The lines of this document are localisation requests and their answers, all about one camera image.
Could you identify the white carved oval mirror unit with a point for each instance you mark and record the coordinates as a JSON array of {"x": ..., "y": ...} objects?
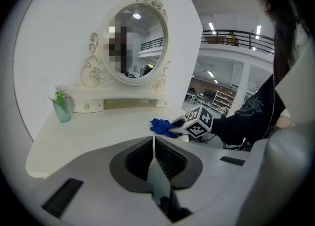
[{"x": 93, "y": 72}]

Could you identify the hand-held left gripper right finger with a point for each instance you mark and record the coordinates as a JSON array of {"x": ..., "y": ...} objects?
[{"x": 216, "y": 171}]

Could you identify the white shelf rack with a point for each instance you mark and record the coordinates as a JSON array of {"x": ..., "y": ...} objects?
[{"x": 221, "y": 100}]

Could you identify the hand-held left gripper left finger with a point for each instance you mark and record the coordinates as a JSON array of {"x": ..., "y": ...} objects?
[{"x": 98, "y": 171}]

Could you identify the blue cloth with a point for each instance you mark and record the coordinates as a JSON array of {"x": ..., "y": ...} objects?
[{"x": 161, "y": 126}]

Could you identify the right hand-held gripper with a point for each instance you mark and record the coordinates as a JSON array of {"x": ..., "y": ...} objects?
[{"x": 199, "y": 121}]

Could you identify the row of office desks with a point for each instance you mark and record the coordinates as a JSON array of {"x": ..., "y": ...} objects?
[{"x": 194, "y": 97}]

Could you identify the person's left forearm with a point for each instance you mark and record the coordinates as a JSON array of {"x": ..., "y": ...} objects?
[{"x": 285, "y": 122}]

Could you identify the teal vase with flowers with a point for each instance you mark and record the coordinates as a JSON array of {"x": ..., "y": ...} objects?
[{"x": 62, "y": 114}]

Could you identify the person's right forearm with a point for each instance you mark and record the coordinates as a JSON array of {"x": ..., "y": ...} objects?
[{"x": 233, "y": 126}]

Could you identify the white dressing table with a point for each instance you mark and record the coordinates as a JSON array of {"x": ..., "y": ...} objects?
[{"x": 98, "y": 129}]

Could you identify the black balcony railing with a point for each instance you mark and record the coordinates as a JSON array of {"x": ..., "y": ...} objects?
[{"x": 249, "y": 40}]

